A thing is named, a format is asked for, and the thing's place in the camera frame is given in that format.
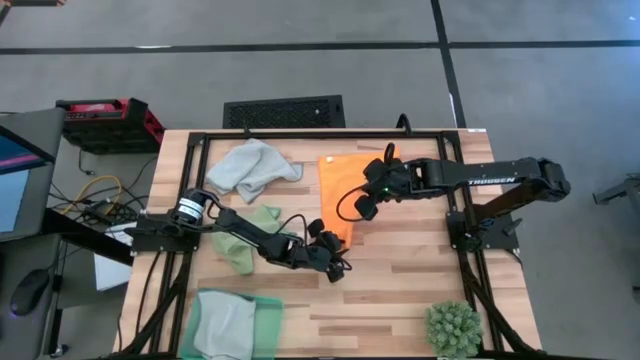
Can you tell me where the black table rail frame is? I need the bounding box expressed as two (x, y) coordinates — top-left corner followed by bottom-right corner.
(117, 129), (546, 360)

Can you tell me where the grey waffle-weave towel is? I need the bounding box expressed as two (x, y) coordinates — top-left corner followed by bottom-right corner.
(204, 137), (305, 205)

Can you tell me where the black floor vent grille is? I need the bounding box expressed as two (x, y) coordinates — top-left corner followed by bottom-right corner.
(222, 94), (346, 130)

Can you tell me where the desktop monitor with blue screen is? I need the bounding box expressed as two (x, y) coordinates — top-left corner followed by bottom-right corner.
(0, 107), (66, 242)

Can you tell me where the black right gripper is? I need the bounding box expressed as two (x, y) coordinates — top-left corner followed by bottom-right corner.
(353, 158), (419, 221)

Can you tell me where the white paper sheet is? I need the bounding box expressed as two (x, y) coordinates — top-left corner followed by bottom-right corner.
(93, 222), (135, 292)

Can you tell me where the grey side desk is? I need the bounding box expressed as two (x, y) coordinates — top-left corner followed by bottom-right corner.
(0, 207), (134, 360)

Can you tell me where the red black tool case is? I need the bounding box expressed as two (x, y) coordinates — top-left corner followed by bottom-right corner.
(55, 97), (166, 155)

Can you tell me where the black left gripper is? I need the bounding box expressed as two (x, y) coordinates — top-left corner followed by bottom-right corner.
(293, 218), (347, 284)

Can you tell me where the teal translucent plastic bin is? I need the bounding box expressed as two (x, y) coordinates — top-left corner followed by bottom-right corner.
(179, 287), (285, 360)

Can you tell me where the green microfiber towel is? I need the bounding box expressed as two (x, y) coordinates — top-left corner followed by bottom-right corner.
(208, 203), (282, 277)

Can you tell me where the black computer mouse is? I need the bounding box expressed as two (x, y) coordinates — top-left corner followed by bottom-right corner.
(9, 268), (51, 317)

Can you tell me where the green artificial plant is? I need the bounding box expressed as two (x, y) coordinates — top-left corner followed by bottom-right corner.
(424, 299), (485, 359)

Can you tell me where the grey metal stand foot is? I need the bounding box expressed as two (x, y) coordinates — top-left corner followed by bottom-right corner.
(592, 172), (640, 206)

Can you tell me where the looped black arm cable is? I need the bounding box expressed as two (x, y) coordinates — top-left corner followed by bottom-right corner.
(335, 182), (374, 223)

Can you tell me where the grey smooth microfiber towel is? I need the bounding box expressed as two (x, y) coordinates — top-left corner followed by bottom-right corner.
(193, 289), (257, 360)

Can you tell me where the yellow cable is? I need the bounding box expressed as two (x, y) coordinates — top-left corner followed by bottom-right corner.
(62, 174), (124, 214)

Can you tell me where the orange microfiber towel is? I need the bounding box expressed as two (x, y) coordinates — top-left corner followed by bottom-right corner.
(318, 144), (401, 247)

